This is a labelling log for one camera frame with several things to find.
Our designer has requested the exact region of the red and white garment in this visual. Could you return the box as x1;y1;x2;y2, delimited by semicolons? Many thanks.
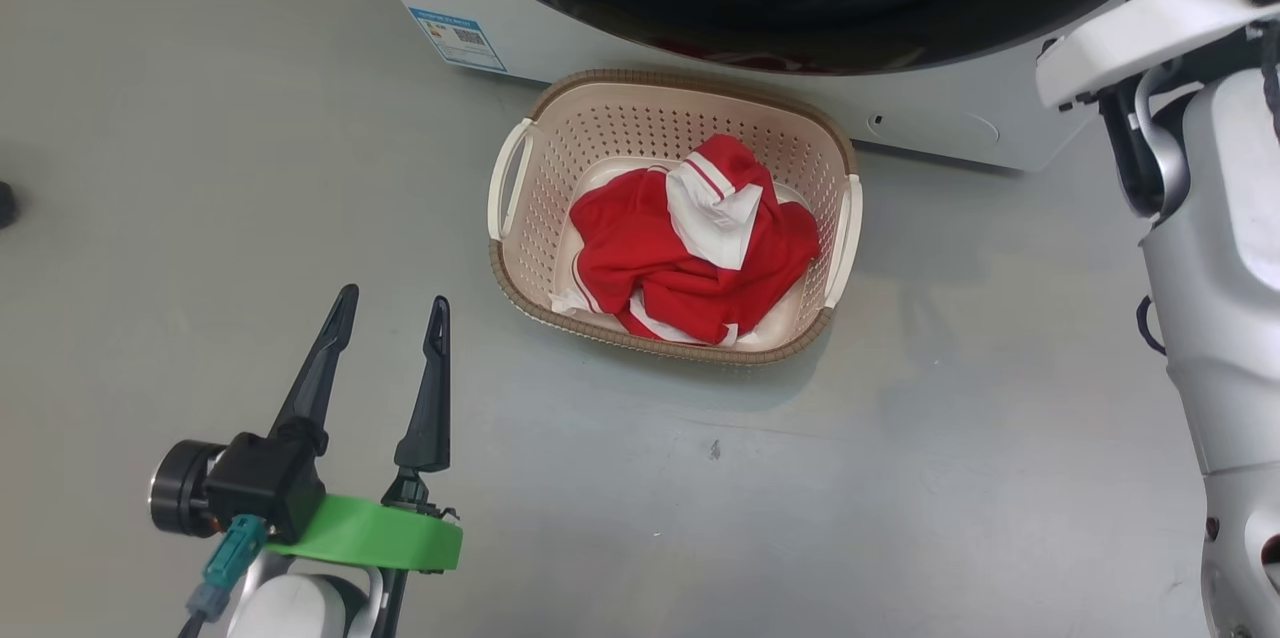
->
550;133;823;349

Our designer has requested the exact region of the left cable with teal connector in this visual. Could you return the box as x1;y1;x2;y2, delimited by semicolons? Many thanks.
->
185;515;269;638

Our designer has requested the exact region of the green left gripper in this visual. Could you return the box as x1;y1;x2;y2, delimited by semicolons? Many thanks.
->
265;284;464;575

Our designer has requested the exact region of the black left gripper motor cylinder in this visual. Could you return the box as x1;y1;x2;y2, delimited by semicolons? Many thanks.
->
150;440;226;537

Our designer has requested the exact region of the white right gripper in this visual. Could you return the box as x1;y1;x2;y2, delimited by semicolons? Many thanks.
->
1035;0;1280;109

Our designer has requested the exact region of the blue energy label sticker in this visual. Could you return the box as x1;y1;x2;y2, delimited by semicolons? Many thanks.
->
408;8;508;73

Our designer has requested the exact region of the white front-load washing machine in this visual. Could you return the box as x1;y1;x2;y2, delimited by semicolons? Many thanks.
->
345;0;1131;174

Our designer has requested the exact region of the round grey filter access cover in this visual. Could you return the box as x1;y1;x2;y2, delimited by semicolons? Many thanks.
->
865;108;1001;146

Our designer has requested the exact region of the cream laundry basket brown rim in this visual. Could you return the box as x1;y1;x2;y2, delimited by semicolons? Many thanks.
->
487;68;864;366

